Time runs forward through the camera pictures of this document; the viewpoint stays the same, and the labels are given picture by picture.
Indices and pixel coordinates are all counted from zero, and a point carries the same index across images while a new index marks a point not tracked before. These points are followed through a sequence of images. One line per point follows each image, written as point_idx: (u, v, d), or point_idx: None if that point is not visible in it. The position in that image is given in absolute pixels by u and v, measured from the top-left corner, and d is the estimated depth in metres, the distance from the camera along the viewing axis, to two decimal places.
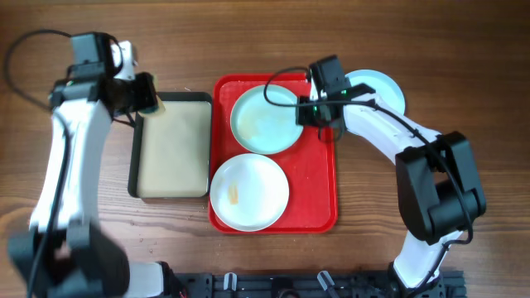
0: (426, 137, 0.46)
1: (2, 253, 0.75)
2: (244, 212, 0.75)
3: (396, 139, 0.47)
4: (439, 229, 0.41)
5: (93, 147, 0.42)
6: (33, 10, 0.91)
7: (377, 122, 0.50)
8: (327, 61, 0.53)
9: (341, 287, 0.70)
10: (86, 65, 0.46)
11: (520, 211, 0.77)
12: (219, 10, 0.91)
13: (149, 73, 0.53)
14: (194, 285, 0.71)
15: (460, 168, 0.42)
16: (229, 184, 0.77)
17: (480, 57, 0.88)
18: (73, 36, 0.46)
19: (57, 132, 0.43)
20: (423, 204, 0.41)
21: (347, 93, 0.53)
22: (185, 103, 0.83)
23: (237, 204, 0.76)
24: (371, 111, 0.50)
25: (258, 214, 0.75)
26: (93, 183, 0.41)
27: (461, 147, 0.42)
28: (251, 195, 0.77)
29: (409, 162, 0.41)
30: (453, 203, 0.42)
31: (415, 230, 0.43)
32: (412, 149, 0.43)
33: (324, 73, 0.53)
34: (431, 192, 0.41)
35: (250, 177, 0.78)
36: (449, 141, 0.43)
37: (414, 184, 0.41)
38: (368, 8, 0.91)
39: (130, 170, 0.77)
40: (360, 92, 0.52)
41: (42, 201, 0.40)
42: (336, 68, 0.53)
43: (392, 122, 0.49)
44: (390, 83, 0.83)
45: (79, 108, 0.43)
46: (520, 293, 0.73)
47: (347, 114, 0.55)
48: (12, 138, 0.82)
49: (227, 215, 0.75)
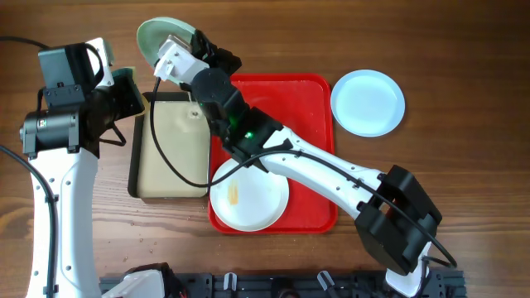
0: (370, 184, 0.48)
1: (2, 253, 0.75)
2: (244, 213, 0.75)
3: (341, 192, 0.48)
4: (412, 258, 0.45)
5: (79, 205, 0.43)
6: (34, 11, 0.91)
7: (310, 174, 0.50)
8: (210, 82, 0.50)
9: (341, 287, 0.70)
10: (61, 88, 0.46)
11: (520, 211, 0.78)
12: (219, 10, 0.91)
13: (128, 76, 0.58)
14: (194, 285, 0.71)
15: (411, 199, 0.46)
16: (229, 184, 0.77)
17: (480, 57, 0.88)
18: (40, 55, 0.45)
19: (37, 189, 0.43)
20: (396, 252, 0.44)
21: (253, 135, 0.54)
22: (183, 103, 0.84)
23: (237, 206, 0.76)
24: (295, 156, 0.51)
25: (258, 216, 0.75)
26: (84, 242, 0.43)
27: (407, 183, 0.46)
28: (250, 198, 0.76)
29: (369, 223, 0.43)
30: (416, 233, 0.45)
31: (394, 268, 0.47)
32: (368, 206, 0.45)
33: (215, 94, 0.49)
34: (398, 239, 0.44)
35: (247, 180, 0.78)
36: (392, 180, 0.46)
37: (383, 244, 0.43)
38: (368, 8, 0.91)
39: (130, 170, 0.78)
40: (267, 131, 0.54)
41: (36, 263, 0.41)
42: (224, 89, 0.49)
43: (326, 170, 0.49)
44: (388, 84, 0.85)
45: (59, 164, 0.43)
46: (521, 293, 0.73)
47: (268, 165, 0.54)
48: (13, 138, 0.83)
49: (227, 215, 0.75)
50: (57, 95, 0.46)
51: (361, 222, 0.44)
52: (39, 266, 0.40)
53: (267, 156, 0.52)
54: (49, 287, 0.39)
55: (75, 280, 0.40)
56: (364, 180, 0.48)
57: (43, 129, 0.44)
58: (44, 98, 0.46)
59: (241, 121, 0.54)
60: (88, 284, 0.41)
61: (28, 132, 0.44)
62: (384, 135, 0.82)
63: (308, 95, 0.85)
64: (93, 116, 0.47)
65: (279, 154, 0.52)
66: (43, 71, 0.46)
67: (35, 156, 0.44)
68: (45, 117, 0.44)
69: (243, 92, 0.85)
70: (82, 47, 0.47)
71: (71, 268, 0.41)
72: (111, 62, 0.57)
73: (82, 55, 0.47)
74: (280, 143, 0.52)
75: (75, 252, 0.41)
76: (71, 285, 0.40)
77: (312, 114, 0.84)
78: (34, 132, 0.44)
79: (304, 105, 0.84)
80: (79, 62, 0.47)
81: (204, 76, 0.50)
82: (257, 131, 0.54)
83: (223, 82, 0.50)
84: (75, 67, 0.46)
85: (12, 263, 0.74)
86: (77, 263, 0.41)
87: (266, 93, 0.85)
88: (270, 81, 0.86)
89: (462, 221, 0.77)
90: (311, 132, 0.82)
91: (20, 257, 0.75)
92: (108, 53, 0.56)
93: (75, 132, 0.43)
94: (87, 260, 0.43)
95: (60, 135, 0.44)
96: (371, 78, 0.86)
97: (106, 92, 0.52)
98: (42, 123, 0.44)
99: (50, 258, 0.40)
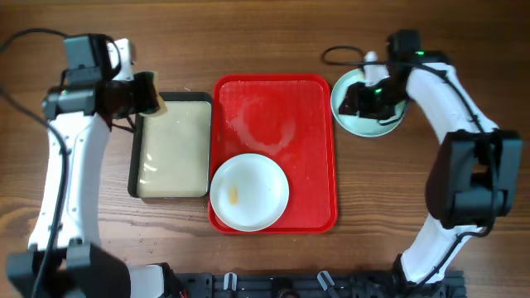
0: (484, 127, 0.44)
1: (2, 253, 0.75)
2: (244, 214, 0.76)
3: (453, 117, 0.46)
4: (459, 210, 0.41)
5: (90, 161, 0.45)
6: (34, 11, 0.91)
7: (444, 98, 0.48)
8: (406, 34, 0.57)
9: (341, 287, 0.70)
10: (82, 69, 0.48)
11: (521, 211, 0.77)
12: (220, 10, 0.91)
13: (148, 74, 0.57)
14: (194, 285, 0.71)
15: (503, 165, 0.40)
16: (228, 185, 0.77)
17: (481, 58, 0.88)
18: (66, 40, 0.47)
19: (54, 146, 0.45)
20: (453, 184, 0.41)
21: (422, 54, 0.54)
22: (183, 103, 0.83)
23: (236, 206, 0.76)
24: (440, 82, 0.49)
25: (262, 212, 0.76)
26: (91, 192, 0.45)
27: (513, 146, 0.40)
28: (250, 198, 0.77)
29: (459, 141, 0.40)
30: (483, 194, 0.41)
31: (435, 208, 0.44)
32: (464, 132, 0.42)
33: (398, 42, 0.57)
34: (467, 175, 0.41)
35: (265, 176, 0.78)
36: (503, 134, 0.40)
37: (453, 160, 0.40)
38: (368, 8, 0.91)
39: (130, 170, 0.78)
40: (435, 59, 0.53)
41: (45, 204, 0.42)
42: (414, 40, 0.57)
43: (451, 99, 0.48)
44: None
45: (74, 122, 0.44)
46: (520, 293, 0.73)
47: (414, 81, 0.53)
48: (12, 137, 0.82)
49: (227, 216, 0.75)
50: (78, 74, 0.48)
51: (452, 135, 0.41)
52: (47, 207, 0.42)
53: (418, 69, 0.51)
54: (54, 225, 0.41)
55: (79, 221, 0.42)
56: (481, 119, 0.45)
57: (63, 98, 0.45)
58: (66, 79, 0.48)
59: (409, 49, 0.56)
60: (89, 228, 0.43)
61: (50, 102, 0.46)
62: (384, 136, 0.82)
63: (308, 95, 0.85)
64: (107, 98, 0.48)
65: (431, 74, 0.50)
66: (68, 55, 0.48)
67: (54, 118, 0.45)
68: (66, 89, 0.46)
69: (243, 92, 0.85)
70: (104, 36, 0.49)
71: (75, 210, 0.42)
72: (132, 61, 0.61)
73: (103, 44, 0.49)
74: (438, 69, 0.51)
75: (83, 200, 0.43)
76: (74, 225, 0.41)
77: (312, 114, 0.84)
78: (55, 101, 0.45)
79: (304, 105, 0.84)
80: (403, 37, 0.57)
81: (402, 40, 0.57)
82: (428, 54, 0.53)
83: (415, 36, 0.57)
84: (394, 40, 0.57)
85: None
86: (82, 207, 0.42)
87: (266, 93, 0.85)
88: (270, 81, 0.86)
89: None
90: (311, 132, 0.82)
91: None
92: (132, 53, 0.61)
93: (91, 102, 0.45)
94: (91, 209, 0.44)
95: (78, 104, 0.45)
96: None
97: (123, 85, 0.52)
98: (63, 93, 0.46)
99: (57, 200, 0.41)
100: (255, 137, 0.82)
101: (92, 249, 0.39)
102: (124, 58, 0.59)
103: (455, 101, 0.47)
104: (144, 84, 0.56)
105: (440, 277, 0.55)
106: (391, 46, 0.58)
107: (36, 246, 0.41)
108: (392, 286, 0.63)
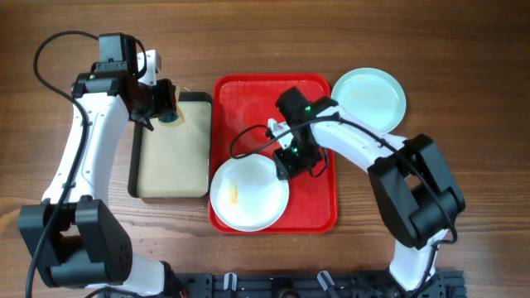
0: (394, 145, 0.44)
1: (2, 253, 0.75)
2: (246, 213, 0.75)
3: (365, 151, 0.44)
4: (423, 233, 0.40)
5: (108, 137, 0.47)
6: (34, 11, 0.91)
7: (347, 139, 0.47)
8: (291, 94, 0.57)
9: (341, 287, 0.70)
10: (111, 63, 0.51)
11: (521, 211, 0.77)
12: (220, 11, 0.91)
13: (170, 80, 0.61)
14: (194, 285, 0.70)
15: (433, 170, 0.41)
16: (228, 185, 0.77)
17: (480, 58, 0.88)
18: (100, 36, 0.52)
19: (77, 118, 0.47)
20: (403, 211, 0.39)
21: (310, 108, 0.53)
22: (185, 103, 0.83)
23: (237, 206, 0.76)
24: (337, 124, 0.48)
25: (265, 211, 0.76)
26: (105, 165, 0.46)
27: (430, 151, 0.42)
28: (251, 197, 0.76)
29: (384, 173, 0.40)
30: (434, 209, 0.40)
31: (401, 237, 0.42)
32: (383, 158, 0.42)
33: (288, 104, 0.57)
34: (408, 198, 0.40)
35: (263, 176, 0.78)
36: (416, 145, 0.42)
37: (390, 193, 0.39)
38: (368, 8, 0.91)
39: (130, 170, 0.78)
40: (323, 106, 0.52)
41: (61, 165, 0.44)
42: (300, 96, 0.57)
43: (357, 135, 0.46)
44: (392, 83, 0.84)
45: (99, 99, 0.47)
46: (521, 293, 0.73)
47: (317, 133, 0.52)
48: (12, 137, 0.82)
49: (228, 216, 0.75)
50: (106, 67, 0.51)
51: (373, 169, 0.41)
52: (63, 169, 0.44)
53: (314, 124, 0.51)
54: (68, 182, 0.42)
55: (91, 182, 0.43)
56: (389, 142, 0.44)
57: (91, 81, 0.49)
58: (94, 70, 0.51)
59: (299, 108, 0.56)
60: (99, 193, 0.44)
61: (78, 82, 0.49)
62: None
63: (308, 96, 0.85)
64: (131, 86, 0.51)
65: (324, 122, 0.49)
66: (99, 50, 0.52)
67: (80, 95, 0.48)
68: (94, 75, 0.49)
69: (243, 92, 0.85)
70: (134, 39, 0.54)
71: (89, 172, 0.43)
72: (158, 69, 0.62)
73: (133, 45, 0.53)
74: (329, 114, 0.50)
75: (98, 172, 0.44)
76: (88, 185, 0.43)
77: None
78: (84, 80, 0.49)
79: None
80: (290, 98, 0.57)
81: (290, 101, 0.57)
82: (315, 106, 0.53)
83: (299, 93, 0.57)
84: (283, 103, 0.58)
85: (12, 263, 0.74)
86: (95, 171, 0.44)
87: (266, 93, 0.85)
88: (271, 81, 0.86)
89: (463, 221, 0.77)
90: None
91: (20, 257, 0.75)
92: (159, 61, 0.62)
93: (116, 84, 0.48)
94: (103, 180, 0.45)
95: (103, 87, 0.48)
96: (376, 77, 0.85)
97: (147, 88, 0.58)
98: (92, 77, 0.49)
99: (74, 163, 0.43)
100: (255, 137, 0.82)
101: (100, 207, 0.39)
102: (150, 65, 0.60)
103: (359, 135, 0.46)
104: (165, 88, 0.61)
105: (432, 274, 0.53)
106: (283, 109, 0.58)
107: (48, 201, 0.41)
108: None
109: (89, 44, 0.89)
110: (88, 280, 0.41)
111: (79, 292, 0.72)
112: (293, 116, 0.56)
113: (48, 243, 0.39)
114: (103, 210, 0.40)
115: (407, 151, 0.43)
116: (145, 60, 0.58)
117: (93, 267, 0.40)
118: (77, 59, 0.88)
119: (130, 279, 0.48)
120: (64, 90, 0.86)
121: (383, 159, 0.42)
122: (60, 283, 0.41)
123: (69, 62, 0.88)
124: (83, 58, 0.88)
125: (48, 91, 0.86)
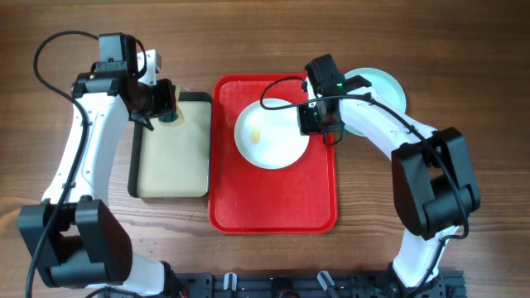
0: (423, 134, 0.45)
1: (2, 254, 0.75)
2: (268, 155, 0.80)
3: (392, 135, 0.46)
4: (432, 223, 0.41)
5: (107, 137, 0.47)
6: (34, 11, 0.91)
7: (373, 121, 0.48)
8: (323, 61, 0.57)
9: (341, 287, 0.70)
10: (110, 63, 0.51)
11: (521, 210, 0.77)
12: (219, 10, 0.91)
13: (169, 80, 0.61)
14: (194, 285, 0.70)
15: (456, 165, 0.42)
16: (252, 127, 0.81)
17: (480, 58, 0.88)
18: (100, 36, 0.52)
19: (77, 118, 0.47)
20: (418, 199, 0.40)
21: (343, 85, 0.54)
22: (185, 102, 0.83)
23: (261, 146, 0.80)
24: (367, 105, 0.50)
25: (287, 153, 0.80)
26: (104, 165, 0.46)
27: (457, 144, 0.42)
28: (273, 138, 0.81)
29: (407, 158, 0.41)
30: (450, 202, 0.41)
31: (410, 224, 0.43)
32: (408, 144, 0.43)
33: (318, 72, 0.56)
34: (426, 187, 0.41)
35: (283, 121, 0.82)
36: (445, 136, 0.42)
37: (408, 177, 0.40)
38: (368, 8, 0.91)
39: (130, 170, 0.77)
40: (356, 85, 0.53)
41: (61, 165, 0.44)
42: (331, 66, 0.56)
43: (386, 117, 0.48)
44: (392, 82, 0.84)
45: (99, 100, 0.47)
46: (520, 293, 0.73)
47: (344, 110, 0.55)
48: (12, 137, 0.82)
49: (253, 156, 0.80)
50: (106, 67, 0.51)
51: (397, 152, 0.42)
52: (63, 169, 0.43)
53: (343, 100, 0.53)
54: (67, 182, 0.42)
55: (92, 182, 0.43)
56: (417, 130, 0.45)
57: (91, 80, 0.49)
58: (94, 70, 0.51)
59: (330, 78, 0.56)
60: (99, 193, 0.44)
61: (79, 82, 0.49)
62: None
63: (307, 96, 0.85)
64: (131, 85, 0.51)
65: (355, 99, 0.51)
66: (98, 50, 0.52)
67: (80, 96, 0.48)
68: (95, 75, 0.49)
69: (243, 92, 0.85)
70: (133, 39, 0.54)
71: (89, 172, 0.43)
72: (158, 69, 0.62)
73: (133, 44, 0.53)
74: (362, 93, 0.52)
75: (97, 171, 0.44)
76: (88, 185, 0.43)
77: None
78: (84, 80, 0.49)
79: None
80: (320, 66, 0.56)
81: (320, 68, 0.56)
82: (347, 84, 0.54)
83: (331, 60, 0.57)
84: (314, 70, 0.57)
85: (12, 263, 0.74)
86: (96, 170, 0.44)
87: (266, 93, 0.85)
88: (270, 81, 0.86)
89: None
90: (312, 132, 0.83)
91: (20, 257, 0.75)
92: (158, 60, 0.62)
93: (116, 84, 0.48)
94: (103, 180, 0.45)
95: (103, 86, 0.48)
96: (375, 76, 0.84)
97: (147, 88, 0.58)
98: (92, 77, 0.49)
99: (73, 163, 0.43)
100: None
101: (100, 207, 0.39)
102: (150, 64, 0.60)
103: (387, 118, 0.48)
104: (165, 88, 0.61)
105: (435, 274, 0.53)
106: (310, 74, 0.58)
107: (48, 201, 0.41)
108: (392, 294, 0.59)
109: (89, 44, 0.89)
110: (88, 280, 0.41)
111: (79, 292, 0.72)
112: (320, 81, 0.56)
113: (48, 244, 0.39)
114: (104, 209, 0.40)
115: (434, 142, 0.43)
116: (145, 60, 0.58)
117: (94, 267, 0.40)
118: (77, 59, 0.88)
119: (131, 278, 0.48)
120: (64, 90, 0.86)
121: (410, 145, 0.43)
122: (60, 283, 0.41)
123: (69, 62, 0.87)
124: (83, 58, 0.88)
125: (48, 91, 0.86)
